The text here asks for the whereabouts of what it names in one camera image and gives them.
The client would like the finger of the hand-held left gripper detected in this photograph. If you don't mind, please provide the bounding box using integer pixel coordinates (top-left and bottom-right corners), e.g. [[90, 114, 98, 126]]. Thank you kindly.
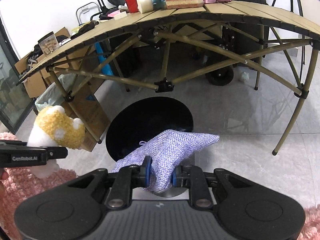
[[0, 141, 28, 147], [46, 147, 68, 159]]

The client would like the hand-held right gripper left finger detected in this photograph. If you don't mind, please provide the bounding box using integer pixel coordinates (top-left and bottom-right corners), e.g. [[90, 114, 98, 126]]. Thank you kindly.
[[67, 155, 152, 210]]

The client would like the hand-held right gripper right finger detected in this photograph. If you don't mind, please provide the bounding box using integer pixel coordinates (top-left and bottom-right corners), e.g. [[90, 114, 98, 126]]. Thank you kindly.
[[171, 164, 252, 210]]

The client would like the yellow white plush toy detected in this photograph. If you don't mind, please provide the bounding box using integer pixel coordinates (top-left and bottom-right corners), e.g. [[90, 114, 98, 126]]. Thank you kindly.
[[27, 105, 86, 179]]

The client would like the lavender woven pouch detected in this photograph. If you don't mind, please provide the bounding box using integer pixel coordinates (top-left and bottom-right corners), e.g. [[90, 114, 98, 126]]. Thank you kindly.
[[111, 129, 220, 193]]

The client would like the black trash bin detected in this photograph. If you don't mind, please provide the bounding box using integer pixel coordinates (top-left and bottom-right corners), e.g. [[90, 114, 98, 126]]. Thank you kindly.
[[105, 97, 194, 163]]

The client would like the white foam roll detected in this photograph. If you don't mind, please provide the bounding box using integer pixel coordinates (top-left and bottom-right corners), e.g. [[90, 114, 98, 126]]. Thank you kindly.
[[136, 0, 153, 14]]

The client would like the pink layered sponge block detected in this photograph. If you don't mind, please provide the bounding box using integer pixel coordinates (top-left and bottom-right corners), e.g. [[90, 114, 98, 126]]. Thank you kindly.
[[165, 0, 205, 9]]

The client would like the person's pink fleece clothing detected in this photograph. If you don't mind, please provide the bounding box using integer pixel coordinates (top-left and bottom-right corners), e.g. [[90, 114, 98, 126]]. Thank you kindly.
[[0, 132, 320, 240]]

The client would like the cardboard box with green liner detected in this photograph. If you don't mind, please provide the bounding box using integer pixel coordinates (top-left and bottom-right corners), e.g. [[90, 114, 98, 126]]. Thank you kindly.
[[34, 79, 111, 153]]

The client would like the dark glass door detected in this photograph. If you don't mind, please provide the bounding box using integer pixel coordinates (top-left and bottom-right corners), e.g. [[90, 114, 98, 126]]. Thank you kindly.
[[0, 12, 36, 135]]

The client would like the open brown cardboard box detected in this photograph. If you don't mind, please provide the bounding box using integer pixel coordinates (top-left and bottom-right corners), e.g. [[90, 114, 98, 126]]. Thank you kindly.
[[14, 55, 60, 99], [54, 27, 72, 43]]

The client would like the blue plastic container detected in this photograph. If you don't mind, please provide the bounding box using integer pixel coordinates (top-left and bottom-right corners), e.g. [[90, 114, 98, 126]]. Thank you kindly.
[[96, 41, 115, 76]]

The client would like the clear snack jar black lid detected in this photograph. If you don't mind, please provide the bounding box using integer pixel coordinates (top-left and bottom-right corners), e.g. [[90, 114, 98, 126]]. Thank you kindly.
[[38, 31, 60, 55]]

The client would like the black wagon wheel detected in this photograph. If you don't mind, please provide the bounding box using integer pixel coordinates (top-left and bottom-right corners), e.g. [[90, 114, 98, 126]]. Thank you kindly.
[[205, 66, 235, 86]]

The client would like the black sock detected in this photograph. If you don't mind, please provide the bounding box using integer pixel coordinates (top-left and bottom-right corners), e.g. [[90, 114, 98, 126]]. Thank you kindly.
[[71, 21, 97, 39]]

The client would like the black folding wagon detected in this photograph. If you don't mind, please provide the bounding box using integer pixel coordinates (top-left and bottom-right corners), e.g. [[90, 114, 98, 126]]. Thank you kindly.
[[217, 21, 271, 68]]

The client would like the tan slatted folding table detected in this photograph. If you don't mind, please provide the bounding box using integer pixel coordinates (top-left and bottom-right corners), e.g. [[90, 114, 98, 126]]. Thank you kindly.
[[16, 0, 320, 155]]

